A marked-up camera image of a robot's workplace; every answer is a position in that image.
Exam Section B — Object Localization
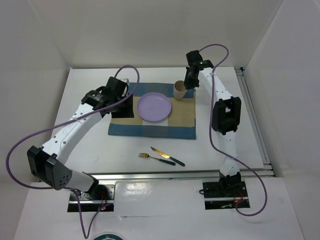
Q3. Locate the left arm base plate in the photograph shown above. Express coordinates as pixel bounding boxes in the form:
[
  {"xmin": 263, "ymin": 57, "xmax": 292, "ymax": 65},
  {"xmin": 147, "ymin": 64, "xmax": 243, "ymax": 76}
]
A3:
[{"xmin": 78, "ymin": 181, "xmax": 116, "ymax": 213}]

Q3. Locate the purple plate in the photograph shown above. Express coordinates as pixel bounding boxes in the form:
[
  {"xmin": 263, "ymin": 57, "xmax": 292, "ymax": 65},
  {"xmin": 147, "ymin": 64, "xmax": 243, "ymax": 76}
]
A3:
[{"xmin": 136, "ymin": 92, "xmax": 172, "ymax": 122}]

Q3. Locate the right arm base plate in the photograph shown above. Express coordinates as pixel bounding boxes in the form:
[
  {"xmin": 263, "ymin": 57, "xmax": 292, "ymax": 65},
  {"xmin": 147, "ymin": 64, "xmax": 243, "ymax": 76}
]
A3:
[{"xmin": 198, "ymin": 181, "xmax": 250, "ymax": 210}]

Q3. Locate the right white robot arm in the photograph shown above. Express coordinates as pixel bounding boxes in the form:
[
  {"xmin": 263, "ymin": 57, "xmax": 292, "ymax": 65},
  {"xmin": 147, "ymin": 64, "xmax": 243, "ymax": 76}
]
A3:
[{"xmin": 184, "ymin": 50, "xmax": 242, "ymax": 197}]

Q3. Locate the aluminium front rail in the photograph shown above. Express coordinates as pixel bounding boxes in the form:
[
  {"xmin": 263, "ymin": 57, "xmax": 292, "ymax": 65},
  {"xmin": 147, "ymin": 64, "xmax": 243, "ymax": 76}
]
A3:
[{"xmin": 82, "ymin": 170, "xmax": 273, "ymax": 181}]

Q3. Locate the gold fork green handle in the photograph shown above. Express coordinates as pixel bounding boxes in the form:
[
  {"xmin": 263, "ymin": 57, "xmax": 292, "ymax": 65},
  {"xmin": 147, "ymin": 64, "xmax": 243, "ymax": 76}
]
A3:
[{"xmin": 138, "ymin": 153, "xmax": 176, "ymax": 166}]

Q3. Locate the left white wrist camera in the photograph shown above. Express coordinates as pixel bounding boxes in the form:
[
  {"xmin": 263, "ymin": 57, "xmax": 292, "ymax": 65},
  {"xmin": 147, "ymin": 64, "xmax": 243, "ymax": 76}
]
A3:
[{"xmin": 120, "ymin": 78, "xmax": 130, "ymax": 86}]

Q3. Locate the blue tan checked placemat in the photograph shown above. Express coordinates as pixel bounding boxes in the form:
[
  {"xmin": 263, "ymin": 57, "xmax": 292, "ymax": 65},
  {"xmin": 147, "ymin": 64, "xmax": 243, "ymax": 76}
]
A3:
[{"xmin": 108, "ymin": 83, "xmax": 196, "ymax": 140}]

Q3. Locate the green round sticker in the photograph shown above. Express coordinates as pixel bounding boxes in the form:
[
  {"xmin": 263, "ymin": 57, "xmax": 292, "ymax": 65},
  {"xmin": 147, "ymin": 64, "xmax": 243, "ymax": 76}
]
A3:
[{"xmin": 93, "ymin": 233, "xmax": 124, "ymax": 240}]

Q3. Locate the aluminium rail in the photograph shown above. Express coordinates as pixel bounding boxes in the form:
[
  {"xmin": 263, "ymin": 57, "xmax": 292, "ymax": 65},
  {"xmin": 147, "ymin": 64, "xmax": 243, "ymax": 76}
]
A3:
[
  {"xmin": 82, "ymin": 170, "xmax": 273, "ymax": 181},
  {"xmin": 234, "ymin": 67, "xmax": 275, "ymax": 177}
]

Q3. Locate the gold knife green handle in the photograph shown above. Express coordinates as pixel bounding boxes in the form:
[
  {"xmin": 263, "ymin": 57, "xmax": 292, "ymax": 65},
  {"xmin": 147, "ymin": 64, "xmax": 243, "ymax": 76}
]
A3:
[{"xmin": 151, "ymin": 147, "xmax": 186, "ymax": 167}]

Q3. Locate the beige paper cup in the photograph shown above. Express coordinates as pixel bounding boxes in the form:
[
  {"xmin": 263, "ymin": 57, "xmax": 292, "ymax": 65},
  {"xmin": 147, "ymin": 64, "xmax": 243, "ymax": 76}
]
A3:
[{"xmin": 173, "ymin": 80, "xmax": 187, "ymax": 100}]

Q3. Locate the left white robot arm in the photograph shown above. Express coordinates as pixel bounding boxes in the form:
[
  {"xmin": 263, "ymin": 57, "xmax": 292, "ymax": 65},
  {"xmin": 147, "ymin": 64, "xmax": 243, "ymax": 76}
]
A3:
[{"xmin": 27, "ymin": 76, "xmax": 134, "ymax": 200}]

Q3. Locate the aluminium right side rail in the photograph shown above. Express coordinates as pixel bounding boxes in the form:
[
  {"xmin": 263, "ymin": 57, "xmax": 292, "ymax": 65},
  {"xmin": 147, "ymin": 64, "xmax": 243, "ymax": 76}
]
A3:
[{"xmin": 234, "ymin": 67, "xmax": 275, "ymax": 177}]

